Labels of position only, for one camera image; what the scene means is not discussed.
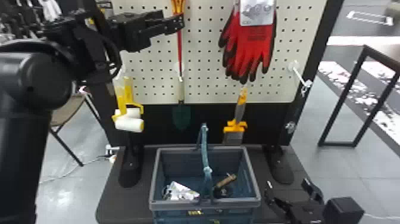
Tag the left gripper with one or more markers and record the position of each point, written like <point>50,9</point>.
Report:
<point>134,33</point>

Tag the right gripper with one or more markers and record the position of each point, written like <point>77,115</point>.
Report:
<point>304,214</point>

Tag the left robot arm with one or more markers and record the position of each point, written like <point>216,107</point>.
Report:
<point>28,125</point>

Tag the white pegboard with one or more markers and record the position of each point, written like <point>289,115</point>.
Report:
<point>206,81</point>

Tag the red gloves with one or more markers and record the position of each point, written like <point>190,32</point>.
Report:
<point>247,47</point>

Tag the blue basket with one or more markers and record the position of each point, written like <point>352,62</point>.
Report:
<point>204,204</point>

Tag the yellow paint roller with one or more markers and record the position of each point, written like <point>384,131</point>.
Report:
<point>128,123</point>

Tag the white packet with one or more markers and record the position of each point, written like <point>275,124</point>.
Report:
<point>181,191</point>

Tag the black side table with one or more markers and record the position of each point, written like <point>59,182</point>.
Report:
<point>375,75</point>

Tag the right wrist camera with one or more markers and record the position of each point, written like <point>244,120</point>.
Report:
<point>342,211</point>

